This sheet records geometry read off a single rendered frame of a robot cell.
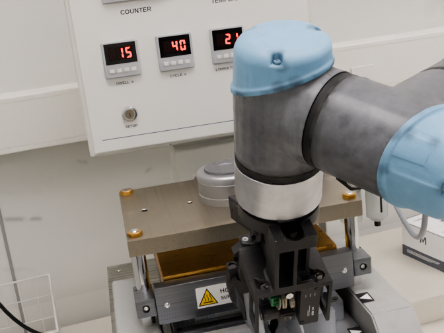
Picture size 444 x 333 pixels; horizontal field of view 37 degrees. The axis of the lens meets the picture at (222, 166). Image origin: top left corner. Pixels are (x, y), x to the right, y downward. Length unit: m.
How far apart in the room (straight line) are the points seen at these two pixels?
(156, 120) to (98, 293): 0.54
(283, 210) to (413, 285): 0.74
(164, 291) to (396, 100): 0.38
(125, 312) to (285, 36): 0.44
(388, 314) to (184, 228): 0.24
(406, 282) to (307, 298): 0.68
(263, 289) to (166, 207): 0.24
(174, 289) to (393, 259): 0.70
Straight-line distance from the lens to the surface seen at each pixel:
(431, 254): 1.32
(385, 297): 0.80
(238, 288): 0.66
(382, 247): 1.41
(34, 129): 1.20
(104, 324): 1.33
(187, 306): 0.75
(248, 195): 0.54
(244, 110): 0.50
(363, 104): 0.46
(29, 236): 1.31
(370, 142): 0.45
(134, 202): 0.85
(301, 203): 0.54
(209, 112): 0.92
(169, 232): 0.74
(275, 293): 0.59
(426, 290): 1.25
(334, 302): 0.80
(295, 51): 0.48
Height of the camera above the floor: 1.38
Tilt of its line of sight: 17 degrees down
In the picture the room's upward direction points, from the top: 7 degrees counter-clockwise
